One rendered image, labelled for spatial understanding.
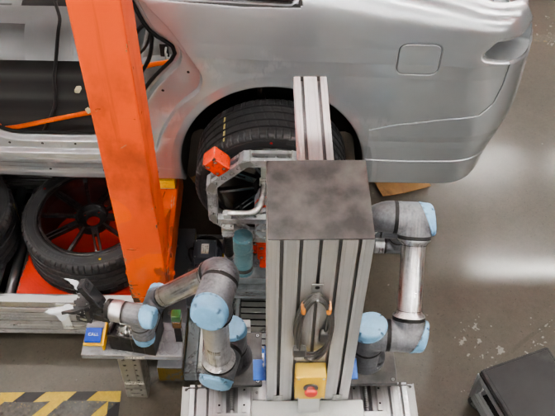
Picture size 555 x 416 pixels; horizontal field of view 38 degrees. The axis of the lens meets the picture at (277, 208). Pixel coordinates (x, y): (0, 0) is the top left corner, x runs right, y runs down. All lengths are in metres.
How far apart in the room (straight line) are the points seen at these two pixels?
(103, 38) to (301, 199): 0.90
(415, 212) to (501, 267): 1.69
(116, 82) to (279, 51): 0.78
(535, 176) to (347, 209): 3.13
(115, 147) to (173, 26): 0.56
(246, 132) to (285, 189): 1.38
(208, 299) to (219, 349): 0.28
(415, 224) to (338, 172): 0.89
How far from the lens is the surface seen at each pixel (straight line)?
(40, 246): 3.88
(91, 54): 2.56
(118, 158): 2.87
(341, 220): 1.88
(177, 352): 3.52
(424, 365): 4.05
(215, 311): 2.42
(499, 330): 4.24
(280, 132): 3.28
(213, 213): 3.51
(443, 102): 3.38
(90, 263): 3.76
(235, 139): 3.30
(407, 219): 2.83
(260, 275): 3.98
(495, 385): 3.68
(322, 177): 1.96
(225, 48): 3.15
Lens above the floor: 3.48
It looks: 50 degrees down
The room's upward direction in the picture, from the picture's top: 1 degrees clockwise
